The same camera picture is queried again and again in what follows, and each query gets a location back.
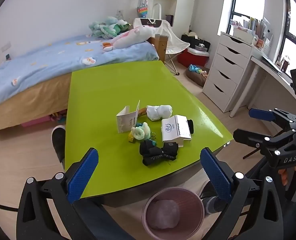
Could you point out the white drawer unit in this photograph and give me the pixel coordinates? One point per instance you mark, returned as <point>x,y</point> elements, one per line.
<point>225,67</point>

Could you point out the person's black left shoe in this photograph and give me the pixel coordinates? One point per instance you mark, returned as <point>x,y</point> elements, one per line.
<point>58,142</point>

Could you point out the white sock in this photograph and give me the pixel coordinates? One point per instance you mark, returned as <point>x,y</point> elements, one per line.
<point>159,112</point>

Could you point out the person's grey sock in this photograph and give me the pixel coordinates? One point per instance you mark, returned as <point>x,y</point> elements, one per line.
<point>211,205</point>

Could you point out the white desk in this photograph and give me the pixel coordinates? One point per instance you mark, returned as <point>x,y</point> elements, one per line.
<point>267,72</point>

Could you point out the brown pet bed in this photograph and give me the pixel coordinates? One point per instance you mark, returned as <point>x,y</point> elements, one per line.
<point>196,78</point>

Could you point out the pink white plush toy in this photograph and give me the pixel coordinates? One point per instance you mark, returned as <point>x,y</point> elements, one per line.
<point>130,38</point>

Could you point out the white wall socket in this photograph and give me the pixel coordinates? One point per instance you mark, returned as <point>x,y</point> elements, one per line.
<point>119,12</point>

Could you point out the wooden bed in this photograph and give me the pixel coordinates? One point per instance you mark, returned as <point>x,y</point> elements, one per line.
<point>30,100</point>

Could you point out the small black object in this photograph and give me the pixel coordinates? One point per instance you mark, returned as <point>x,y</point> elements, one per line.
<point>190,126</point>

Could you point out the white folded paper card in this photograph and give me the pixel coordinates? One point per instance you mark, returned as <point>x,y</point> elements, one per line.
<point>126,120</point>

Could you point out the black bag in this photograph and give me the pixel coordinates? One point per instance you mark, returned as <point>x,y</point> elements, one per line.
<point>191,42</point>

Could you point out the white carton box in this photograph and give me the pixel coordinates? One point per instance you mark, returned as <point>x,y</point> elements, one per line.
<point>175,131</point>

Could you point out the light blue printed blanket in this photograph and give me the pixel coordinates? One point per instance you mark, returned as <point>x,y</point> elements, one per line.
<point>50,60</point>

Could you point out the pink storage box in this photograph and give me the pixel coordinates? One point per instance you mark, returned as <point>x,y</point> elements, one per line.
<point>35,122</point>

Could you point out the person's right hand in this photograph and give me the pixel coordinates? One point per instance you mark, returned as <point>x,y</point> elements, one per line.
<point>283,177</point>

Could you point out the white wall shelf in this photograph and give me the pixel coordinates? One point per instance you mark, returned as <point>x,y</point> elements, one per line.
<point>166,5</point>

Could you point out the person's dark blue pants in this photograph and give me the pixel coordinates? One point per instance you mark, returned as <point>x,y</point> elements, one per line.
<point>93,220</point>

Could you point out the wooden clothespin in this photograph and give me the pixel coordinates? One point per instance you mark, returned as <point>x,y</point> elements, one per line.
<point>143,111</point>

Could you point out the crumpled clear plastic bag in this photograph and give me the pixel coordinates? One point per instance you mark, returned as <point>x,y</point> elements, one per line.
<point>163,213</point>

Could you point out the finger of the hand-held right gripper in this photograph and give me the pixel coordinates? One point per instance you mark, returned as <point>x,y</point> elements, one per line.
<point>261,114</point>
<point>250,137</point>

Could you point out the small teal object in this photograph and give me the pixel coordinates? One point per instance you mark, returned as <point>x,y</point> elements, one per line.
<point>154,142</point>

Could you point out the black rolled socks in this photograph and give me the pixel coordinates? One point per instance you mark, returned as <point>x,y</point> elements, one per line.
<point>158,153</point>

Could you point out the dark purple box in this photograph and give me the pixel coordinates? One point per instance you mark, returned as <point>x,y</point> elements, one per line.
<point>169,19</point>

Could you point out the yellow rubber band bundle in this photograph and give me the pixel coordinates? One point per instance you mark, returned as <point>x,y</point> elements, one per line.
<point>131,138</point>

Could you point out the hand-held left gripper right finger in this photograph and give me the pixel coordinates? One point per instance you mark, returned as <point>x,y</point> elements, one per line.
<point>215,177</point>

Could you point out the straw hat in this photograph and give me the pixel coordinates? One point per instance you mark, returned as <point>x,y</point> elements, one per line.
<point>190,33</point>

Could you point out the row of books and papers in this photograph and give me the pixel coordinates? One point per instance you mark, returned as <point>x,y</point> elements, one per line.
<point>250,27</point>

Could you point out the green plush toys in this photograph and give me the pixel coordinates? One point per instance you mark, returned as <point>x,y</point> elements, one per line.
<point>108,28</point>

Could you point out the white brown shopping bag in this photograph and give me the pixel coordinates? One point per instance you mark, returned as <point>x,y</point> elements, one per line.
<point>148,23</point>

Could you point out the white folding chair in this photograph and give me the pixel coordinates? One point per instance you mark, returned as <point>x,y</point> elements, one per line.
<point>174,42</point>

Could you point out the rainbow hanging bag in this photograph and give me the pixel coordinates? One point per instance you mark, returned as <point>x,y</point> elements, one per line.
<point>142,11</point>

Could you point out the pink plastic waste bin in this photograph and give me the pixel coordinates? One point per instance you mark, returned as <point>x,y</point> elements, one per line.
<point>187,200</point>

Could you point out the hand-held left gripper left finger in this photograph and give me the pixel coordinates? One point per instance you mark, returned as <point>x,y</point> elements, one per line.
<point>83,177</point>

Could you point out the red cooler box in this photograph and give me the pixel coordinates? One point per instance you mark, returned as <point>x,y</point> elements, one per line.
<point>190,59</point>

